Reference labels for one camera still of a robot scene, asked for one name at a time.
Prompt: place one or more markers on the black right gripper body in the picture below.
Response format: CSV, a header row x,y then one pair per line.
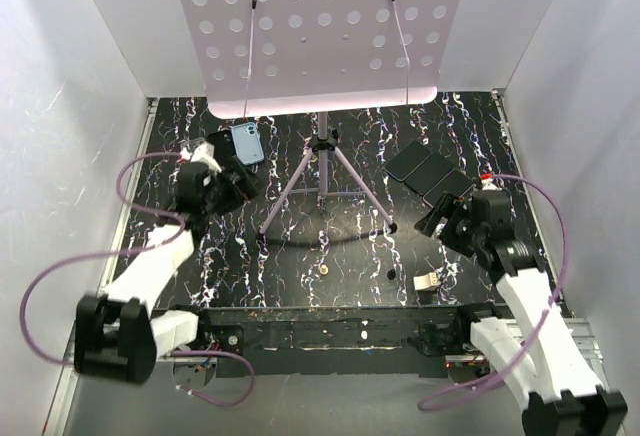
x,y
459,231

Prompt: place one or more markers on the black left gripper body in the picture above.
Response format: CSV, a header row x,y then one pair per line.
x,y
223,197

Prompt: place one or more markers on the light blue phone case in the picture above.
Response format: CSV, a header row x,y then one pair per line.
x,y
247,143

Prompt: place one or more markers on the black device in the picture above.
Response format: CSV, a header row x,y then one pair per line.
x,y
456,183

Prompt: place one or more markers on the black smartphone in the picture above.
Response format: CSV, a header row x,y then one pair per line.
x,y
401,166

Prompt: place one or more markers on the clear pink phone case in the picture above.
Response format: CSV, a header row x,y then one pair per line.
x,y
189,147

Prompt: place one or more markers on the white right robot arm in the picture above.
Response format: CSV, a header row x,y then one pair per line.
x,y
556,389

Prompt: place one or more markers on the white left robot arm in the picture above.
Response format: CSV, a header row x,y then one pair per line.
x,y
116,335

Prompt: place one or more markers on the black phone beside blue case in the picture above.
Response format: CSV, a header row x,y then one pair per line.
x,y
224,148

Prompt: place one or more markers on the black phone case on table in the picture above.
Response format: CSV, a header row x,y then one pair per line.
x,y
428,174

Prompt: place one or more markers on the small white beige block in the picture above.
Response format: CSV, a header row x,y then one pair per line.
x,y
427,282

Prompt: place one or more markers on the white perforated music stand desk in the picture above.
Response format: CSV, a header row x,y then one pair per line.
x,y
274,57

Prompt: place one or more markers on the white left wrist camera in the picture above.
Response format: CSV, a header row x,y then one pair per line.
x,y
205,155

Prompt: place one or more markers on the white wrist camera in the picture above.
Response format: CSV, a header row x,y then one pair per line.
x,y
487,183
205,155

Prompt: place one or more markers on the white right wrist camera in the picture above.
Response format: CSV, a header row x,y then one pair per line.
x,y
487,183

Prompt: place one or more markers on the black metal base plate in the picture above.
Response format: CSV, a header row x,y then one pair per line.
x,y
424,341

